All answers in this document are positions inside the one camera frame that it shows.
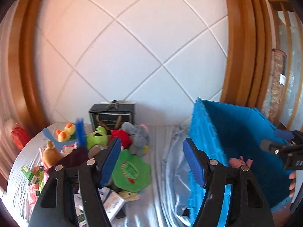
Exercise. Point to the dark purple plush cushion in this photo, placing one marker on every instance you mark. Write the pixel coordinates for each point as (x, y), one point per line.
(71, 160)

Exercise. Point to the green crocodile plush toy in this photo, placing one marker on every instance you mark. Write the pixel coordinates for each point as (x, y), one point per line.
(131, 173)

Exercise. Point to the rolled patterned carpet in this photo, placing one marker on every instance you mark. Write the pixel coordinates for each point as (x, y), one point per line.
(276, 85)

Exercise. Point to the pink pig plush toy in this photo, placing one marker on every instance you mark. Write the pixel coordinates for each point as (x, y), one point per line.
(238, 162)

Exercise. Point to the grey elephant plush toy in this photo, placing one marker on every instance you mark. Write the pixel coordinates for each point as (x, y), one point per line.
(140, 138)

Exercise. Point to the brown bear plush toy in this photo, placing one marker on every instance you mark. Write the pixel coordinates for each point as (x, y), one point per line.
(51, 155)

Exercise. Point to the pink pad pack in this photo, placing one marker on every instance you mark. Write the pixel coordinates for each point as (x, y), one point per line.
(33, 193)

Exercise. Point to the person's right hand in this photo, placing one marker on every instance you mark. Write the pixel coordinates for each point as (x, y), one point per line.
(292, 177)

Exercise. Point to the red handbag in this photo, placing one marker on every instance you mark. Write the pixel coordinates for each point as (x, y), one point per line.
(20, 136)

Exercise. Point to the red plush toy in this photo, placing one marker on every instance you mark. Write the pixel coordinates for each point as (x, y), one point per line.
(123, 136)

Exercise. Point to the white wet wipes pack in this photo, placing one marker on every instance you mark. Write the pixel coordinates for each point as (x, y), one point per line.
(112, 202)

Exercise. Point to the blue feather duster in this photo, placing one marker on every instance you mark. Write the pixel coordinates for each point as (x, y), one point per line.
(80, 133)

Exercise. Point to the black gift box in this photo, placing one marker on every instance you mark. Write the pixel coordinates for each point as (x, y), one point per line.
(111, 115)

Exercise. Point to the green tea box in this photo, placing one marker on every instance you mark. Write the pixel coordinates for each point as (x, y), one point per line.
(27, 173)

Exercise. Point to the green frog plush toy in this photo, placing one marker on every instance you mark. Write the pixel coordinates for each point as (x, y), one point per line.
(98, 137)

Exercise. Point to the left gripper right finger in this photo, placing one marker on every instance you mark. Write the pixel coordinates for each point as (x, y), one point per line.
(248, 205)

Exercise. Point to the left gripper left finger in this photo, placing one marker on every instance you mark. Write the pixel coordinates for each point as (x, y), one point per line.
(55, 205)

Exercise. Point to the blue plastic crate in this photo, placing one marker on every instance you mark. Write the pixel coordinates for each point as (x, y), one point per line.
(225, 131)

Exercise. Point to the yellow duck plush toy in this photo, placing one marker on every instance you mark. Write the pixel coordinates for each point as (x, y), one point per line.
(67, 134)

